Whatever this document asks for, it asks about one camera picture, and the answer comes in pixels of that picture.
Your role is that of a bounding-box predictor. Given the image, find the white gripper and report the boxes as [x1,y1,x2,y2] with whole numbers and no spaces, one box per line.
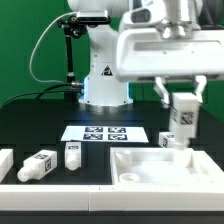
[116,28,224,108]

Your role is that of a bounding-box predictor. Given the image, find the white square tabletop tray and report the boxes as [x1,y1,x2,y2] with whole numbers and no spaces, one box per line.
[110,147,224,192]

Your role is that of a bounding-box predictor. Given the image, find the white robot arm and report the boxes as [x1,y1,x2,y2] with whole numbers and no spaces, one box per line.
[67,0,224,108]

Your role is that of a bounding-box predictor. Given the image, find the marker sheet with tags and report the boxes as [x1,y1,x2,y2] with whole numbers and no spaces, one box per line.
[61,126,148,143]

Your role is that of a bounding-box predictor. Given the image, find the white left fence block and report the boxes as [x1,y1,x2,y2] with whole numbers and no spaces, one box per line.
[0,149,13,183]

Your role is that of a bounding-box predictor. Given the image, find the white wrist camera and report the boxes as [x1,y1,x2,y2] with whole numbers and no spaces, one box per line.
[119,5,166,32]

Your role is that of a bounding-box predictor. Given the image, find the black camera stand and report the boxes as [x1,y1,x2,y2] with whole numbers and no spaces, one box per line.
[57,16,87,101]

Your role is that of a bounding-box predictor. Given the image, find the grey camera cable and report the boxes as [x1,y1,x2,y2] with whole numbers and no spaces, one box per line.
[29,11,78,84]

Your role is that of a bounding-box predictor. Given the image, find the black cable on table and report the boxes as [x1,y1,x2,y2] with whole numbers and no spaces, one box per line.
[1,82,83,108]

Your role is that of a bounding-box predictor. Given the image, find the white front fence wall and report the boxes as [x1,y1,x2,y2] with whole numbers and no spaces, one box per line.
[0,185,224,212]

